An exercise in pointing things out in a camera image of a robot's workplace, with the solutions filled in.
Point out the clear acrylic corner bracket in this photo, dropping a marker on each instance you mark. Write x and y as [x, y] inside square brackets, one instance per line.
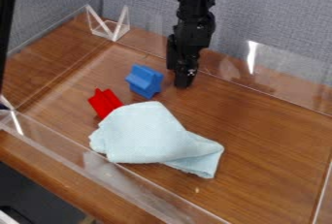
[105, 28]

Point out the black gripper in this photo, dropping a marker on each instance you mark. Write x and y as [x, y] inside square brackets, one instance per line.
[190, 37]

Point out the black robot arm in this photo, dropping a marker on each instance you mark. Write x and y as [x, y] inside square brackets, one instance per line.
[196, 7]

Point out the blue plastic block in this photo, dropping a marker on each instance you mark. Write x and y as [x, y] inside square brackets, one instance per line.
[145, 80]

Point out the black vertical post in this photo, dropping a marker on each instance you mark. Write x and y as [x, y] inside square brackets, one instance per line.
[7, 10]

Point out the clear acrylic enclosure wall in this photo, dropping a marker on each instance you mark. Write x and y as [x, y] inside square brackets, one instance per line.
[269, 116]

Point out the light blue cloth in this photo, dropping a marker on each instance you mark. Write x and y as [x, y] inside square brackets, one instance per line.
[142, 134]

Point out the red plastic block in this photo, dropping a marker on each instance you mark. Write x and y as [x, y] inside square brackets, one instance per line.
[105, 102]

